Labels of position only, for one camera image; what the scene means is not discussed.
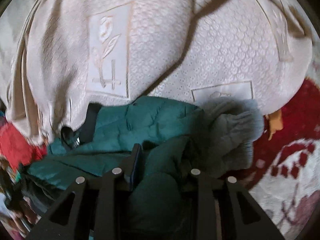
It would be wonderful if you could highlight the green quilted puffer jacket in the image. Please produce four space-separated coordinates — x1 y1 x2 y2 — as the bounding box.
22 96 210 239

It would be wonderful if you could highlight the floral plush bed blanket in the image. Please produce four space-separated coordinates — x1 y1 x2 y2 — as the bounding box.
236 59 319 239

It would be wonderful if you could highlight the grey knit sweater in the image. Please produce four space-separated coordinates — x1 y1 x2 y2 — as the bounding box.
201 96 264 178

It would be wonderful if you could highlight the red heart-shaped ruffled pillow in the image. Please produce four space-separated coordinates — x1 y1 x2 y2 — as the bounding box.
1 122 47 172

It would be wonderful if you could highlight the cream embossed satin bedspread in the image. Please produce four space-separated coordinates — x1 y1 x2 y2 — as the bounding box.
1 0 319 145

